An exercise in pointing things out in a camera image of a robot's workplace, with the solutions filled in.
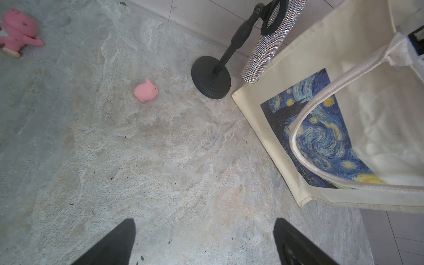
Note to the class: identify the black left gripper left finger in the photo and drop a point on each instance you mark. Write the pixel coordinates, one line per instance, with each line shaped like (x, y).
(114, 249)

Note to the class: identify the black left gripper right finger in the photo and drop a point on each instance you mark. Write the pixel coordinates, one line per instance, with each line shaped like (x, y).
(296, 249)

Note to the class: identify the canvas bag starry night print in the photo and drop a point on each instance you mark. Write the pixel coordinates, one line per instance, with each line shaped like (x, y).
(341, 109)

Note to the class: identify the pink pig toy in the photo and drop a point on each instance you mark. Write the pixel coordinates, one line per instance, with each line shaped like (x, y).
(146, 91)

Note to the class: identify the rhinestone microphone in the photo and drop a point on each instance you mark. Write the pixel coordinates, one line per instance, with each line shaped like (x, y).
(271, 43)

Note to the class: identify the black microphone stand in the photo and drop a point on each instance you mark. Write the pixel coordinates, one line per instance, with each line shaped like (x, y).
(209, 75)

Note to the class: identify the pink figure toy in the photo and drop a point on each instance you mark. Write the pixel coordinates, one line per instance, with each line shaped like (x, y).
(18, 30)

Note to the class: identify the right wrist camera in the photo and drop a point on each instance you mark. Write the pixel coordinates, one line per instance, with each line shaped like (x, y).
(416, 39)

